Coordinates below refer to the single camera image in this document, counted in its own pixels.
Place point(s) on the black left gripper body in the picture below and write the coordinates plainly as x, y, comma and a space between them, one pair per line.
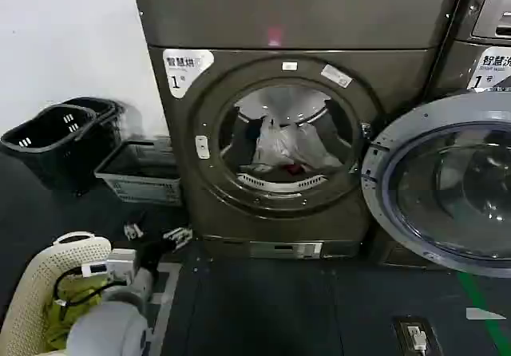
152, 257

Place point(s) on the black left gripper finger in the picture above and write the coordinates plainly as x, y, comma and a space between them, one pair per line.
177, 237
133, 231

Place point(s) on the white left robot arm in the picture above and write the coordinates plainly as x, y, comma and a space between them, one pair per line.
116, 324

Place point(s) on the grey plastic crate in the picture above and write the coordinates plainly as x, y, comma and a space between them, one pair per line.
139, 186

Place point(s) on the cream perforated laundry basket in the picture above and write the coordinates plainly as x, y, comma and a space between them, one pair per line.
38, 276

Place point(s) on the yellow-green garment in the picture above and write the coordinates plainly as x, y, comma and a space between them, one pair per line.
60, 324

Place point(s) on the black plastic basket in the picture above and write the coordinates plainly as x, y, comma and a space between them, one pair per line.
44, 148
105, 116

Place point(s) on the dark garment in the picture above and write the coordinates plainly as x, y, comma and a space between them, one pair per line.
246, 140

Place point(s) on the red garment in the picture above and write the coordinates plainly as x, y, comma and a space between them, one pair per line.
293, 168

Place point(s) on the white garment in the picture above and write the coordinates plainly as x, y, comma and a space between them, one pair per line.
285, 142

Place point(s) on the grey dryer with round opening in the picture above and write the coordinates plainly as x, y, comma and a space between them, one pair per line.
279, 24

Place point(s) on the floor power socket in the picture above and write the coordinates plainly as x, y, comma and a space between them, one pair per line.
417, 336

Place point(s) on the round glass dryer door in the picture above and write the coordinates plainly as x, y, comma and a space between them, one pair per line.
451, 188

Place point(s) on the green floor tape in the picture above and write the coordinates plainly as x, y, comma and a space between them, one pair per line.
477, 308

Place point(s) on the grey laundry machine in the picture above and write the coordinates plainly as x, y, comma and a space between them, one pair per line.
485, 20

